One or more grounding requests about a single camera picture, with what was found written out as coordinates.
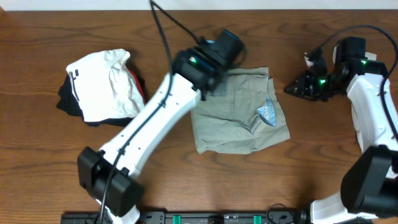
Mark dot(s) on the black folded garment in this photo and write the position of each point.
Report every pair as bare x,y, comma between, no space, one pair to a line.
69,104

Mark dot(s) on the light grey crumpled garment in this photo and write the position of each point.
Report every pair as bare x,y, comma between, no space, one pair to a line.
364,80

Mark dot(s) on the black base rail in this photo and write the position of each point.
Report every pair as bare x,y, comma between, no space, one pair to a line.
277,213

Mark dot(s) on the white folded garment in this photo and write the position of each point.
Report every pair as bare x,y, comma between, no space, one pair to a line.
103,86

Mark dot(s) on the khaki green shorts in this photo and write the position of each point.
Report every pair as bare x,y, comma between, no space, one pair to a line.
241,116

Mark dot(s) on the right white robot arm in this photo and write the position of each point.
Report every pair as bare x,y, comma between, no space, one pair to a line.
369,189

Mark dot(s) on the red folded garment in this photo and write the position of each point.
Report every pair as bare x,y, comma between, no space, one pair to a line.
140,84

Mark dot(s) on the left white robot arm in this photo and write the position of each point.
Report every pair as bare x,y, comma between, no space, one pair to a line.
109,174

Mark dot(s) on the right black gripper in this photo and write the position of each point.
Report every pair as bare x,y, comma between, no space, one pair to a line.
303,89

